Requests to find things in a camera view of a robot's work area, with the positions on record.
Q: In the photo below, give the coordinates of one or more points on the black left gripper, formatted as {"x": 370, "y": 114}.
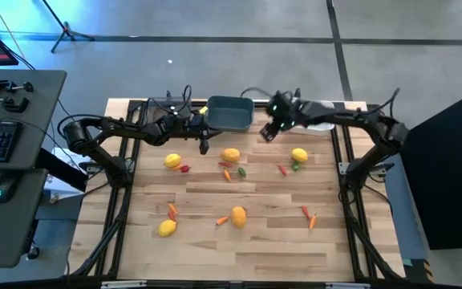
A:
{"x": 201, "y": 126}

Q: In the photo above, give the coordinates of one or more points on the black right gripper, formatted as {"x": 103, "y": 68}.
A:
{"x": 283, "y": 112}

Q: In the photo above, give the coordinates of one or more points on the red habanero pepper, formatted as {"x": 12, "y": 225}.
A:
{"x": 185, "y": 168}

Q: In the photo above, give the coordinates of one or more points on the yellow lemon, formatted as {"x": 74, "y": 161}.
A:
{"x": 172, "y": 160}
{"x": 167, "y": 228}
{"x": 299, "y": 155}

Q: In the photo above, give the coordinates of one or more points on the red chili pepper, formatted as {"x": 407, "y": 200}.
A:
{"x": 305, "y": 212}
{"x": 171, "y": 216}
{"x": 282, "y": 169}
{"x": 225, "y": 164}

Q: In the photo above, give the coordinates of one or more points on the green habanero pepper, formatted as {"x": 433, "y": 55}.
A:
{"x": 241, "y": 172}
{"x": 295, "y": 165}

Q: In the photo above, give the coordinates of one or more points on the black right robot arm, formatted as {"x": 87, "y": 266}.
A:
{"x": 359, "y": 120}

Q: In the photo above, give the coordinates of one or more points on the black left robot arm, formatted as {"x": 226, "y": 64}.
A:
{"x": 130, "y": 128}

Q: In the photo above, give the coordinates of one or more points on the orange citrus fruit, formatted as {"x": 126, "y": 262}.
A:
{"x": 238, "y": 217}
{"x": 231, "y": 155}

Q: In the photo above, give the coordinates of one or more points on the yellow-orange chili pepper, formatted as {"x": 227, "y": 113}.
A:
{"x": 313, "y": 221}
{"x": 222, "y": 220}
{"x": 177, "y": 167}
{"x": 173, "y": 208}
{"x": 227, "y": 175}

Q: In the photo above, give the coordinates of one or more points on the teal plastic basket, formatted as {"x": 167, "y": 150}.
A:
{"x": 231, "y": 114}

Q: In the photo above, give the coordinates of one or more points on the white plastic basket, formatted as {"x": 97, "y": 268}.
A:
{"x": 323, "y": 127}

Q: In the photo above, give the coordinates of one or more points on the silver mounting plate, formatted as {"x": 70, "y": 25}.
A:
{"x": 343, "y": 168}
{"x": 88, "y": 168}

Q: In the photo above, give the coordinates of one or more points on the black desk support bar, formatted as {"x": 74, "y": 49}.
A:
{"x": 62, "y": 168}

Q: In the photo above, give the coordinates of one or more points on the dark grey desk top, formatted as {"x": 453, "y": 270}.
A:
{"x": 2, "y": 233}
{"x": 42, "y": 120}

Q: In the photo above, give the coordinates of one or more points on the grey-blue floor mat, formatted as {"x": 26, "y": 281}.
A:
{"x": 405, "y": 225}

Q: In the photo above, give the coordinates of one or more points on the black tripod stand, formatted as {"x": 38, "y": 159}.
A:
{"x": 67, "y": 30}

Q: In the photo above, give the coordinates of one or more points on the large black box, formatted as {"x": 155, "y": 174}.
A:
{"x": 447, "y": 180}

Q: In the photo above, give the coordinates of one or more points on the black round knob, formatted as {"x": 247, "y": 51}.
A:
{"x": 33, "y": 252}

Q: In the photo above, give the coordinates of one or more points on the black computer mouse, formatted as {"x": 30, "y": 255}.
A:
{"x": 5, "y": 188}

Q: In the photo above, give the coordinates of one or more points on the black aluminium table frame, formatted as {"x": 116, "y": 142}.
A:
{"x": 114, "y": 261}

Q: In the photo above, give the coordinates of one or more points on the silver edge bracket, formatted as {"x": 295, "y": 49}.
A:
{"x": 122, "y": 285}
{"x": 347, "y": 286}

